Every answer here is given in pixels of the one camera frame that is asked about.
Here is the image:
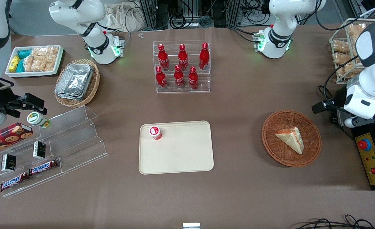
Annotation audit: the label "red tartan cookie box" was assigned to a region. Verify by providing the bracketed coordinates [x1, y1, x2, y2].
[0, 122, 34, 158]

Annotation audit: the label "yellow emergency stop box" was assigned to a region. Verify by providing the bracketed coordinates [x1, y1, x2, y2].
[354, 132, 375, 186]

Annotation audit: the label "white wire basket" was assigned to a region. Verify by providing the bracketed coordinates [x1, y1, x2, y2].
[329, 18, 375, 85]

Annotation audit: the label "clear acrylic bottle rack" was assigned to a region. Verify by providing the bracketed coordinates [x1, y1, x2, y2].
[153, 40, 211, 94]

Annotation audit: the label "clear rice cracker bag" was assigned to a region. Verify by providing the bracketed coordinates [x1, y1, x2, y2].
[32, 57, 56, 72]
[46, 46, 59, 63]
[32, 47, 48, 59]
[24, 55, 35, 73]

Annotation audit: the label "small black chocolate box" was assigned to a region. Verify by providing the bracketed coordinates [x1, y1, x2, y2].
[32, 141, 46, 160]
[1, 154, 17, 173]

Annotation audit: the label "black floor cables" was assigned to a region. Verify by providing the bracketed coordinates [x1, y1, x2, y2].
[294, 214, 375, 229]

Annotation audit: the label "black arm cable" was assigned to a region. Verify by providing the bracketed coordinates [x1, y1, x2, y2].
[315, 0, 375, 110]

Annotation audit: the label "yellow snack packet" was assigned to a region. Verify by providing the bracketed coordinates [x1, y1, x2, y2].
[8, 55, 21, 73]

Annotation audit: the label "wrapped bread pastry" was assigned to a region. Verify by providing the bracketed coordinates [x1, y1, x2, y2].
[348, 24, 366, 36]
[336, 62, 363, 79]
[332, 52, 355, 65]
[332, 39, 351, 53]

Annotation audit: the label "oval tan wicker basket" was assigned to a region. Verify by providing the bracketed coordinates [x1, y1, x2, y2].
[54, 59, 100, 108]

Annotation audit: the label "green lidded cup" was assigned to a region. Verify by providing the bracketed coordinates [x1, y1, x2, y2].
[27, 112, 51, 129]

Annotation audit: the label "clear acrylic stepped shelf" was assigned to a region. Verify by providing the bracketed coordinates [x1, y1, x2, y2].
[0, 105, 109, 198]

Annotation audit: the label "black cable bundle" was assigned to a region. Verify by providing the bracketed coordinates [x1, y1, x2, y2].
[169, 13, 214, 30]

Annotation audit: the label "round brown wicker basket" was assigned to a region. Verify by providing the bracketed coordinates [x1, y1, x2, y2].
[262, 110, 322, 167]

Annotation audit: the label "snickers chocolate bar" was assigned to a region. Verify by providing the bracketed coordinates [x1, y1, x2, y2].
[28, 158, 59, 176]
[0, 172, 29, 193]

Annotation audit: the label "red lidded yogurt cup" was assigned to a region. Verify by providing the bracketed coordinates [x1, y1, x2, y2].
[148, 126, 162, 141]

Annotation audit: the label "beige cloth bag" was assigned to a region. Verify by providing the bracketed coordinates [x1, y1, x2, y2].
[104, 2, 145, 32]

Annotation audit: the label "white rectangular snack tray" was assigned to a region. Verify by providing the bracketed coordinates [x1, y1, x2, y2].
[5, 45, 64, 78]

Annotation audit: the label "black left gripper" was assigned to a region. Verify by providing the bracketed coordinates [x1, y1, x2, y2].
[312, 87, 347, 125]

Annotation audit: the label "red cola bottle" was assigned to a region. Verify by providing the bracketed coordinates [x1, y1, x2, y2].
[158, 44, 170, 71]
[155, 66, 168, 90]
[188, 66, 199, 90]
[178, 44, 189, 71]
[199, 42, 210, 70]
[174, 65, 186, 89]

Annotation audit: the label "beige plastic tray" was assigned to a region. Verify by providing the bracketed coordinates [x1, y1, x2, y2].
[139, 121, 215, 175]

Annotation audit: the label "stacked aluminium foil trays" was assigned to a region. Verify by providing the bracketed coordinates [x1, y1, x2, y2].
[54, 63, 94, 101]

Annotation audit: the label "triangular sandwich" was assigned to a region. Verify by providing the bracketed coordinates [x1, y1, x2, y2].
[275, 127, 305, 155]

